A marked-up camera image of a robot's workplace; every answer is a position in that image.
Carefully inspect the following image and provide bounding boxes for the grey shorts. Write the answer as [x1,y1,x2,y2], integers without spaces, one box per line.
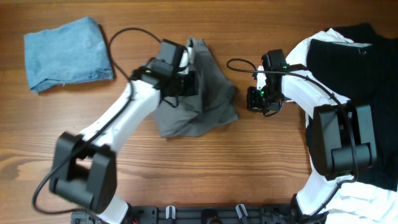
[154,37,238,138]

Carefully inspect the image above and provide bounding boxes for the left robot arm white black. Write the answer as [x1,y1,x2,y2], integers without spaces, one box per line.
[47,39,198,223]

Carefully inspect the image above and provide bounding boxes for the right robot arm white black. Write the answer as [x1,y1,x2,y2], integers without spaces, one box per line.
[247,49,377,218]

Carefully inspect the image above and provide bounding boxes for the folded blue denim garment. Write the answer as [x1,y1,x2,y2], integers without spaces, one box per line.
[24,17,114,93]

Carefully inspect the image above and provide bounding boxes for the black garment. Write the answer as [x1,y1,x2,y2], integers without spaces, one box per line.
[306,24,397,191]

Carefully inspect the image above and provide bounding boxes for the white shirt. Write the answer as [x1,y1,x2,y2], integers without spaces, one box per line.
[282,28,397,223]

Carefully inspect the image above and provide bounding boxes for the black base rail with clips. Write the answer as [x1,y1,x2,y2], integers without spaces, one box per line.
[70,202,330,224]

